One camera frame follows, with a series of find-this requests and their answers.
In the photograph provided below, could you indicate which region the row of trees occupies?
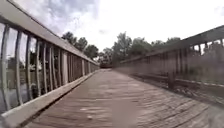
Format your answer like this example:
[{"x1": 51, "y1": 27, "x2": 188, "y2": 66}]
[{"x1": 61, "y1": 31, "x2": 224, "y2": 69}]

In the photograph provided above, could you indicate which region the wooden plank bridge deck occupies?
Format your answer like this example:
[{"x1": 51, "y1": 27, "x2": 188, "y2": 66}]
[{"x1": 19, "y1": 68, "x2": 224, "y2": 128}]

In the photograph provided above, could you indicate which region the dark wooden railing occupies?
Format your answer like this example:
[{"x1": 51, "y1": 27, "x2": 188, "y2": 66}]
[{"x1": 112, "y1": 25, "x2": 224, "y2": 108}]

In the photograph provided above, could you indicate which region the pale wooden railing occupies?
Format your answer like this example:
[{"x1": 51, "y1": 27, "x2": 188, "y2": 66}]
[{"x1": 0, "y1": 0, "x2": 101, "y2": 128}]

